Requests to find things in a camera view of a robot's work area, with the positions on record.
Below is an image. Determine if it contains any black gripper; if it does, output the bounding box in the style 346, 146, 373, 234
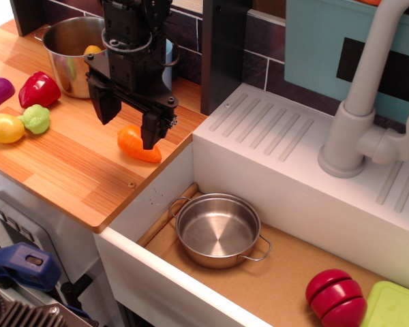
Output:
84, 32, 179, 150

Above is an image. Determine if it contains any orange toy carrot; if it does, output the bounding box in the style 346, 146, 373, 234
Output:
117, 125, 162, 163

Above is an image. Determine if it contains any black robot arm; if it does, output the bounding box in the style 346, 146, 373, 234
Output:
85, 1, 179, 150

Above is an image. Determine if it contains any yellow toy in pot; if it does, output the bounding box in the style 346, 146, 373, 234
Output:
84, 45, 103, 56

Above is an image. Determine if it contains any tall steel pot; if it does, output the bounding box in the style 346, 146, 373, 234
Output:
35, 16, 104, 99

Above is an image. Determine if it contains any small steel pan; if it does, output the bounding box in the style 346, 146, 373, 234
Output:
168, 193, 273, 269

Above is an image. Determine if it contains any light blue cup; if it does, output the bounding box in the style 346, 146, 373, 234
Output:
162, 40, 173, 90

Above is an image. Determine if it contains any red toy bell pepper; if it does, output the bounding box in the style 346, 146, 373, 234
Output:
18, 71, 61, 109

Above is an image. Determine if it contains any light green toy broccoli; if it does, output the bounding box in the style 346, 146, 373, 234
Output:
18, 104, 50, 135

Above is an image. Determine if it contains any yellow toy lemon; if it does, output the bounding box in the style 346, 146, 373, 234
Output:
0, 113, 25, 144

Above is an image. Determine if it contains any white toy sink unit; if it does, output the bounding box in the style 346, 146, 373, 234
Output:
95, 85, 409, 326

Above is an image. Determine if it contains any silver toy oven front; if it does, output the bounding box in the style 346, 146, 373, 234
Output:
0, 196, 54, 251

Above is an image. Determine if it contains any blue plastic clamp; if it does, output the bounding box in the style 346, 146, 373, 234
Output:
0, 243, 61, 292

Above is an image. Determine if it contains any teal panel with black window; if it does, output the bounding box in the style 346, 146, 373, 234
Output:
285, 1, 409, 123

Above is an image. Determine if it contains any grey toy faucet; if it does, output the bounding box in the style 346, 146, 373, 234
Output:
318, 0, 409, 178

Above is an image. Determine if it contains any red wooden toy tomato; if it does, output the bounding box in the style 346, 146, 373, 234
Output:
305, 269, 367, 326

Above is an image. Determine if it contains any green plastic cutting board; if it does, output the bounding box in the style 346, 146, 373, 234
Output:
361, 281, 409, 327

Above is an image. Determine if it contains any dark vertical post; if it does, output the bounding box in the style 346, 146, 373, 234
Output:
200, 0, 253, 115

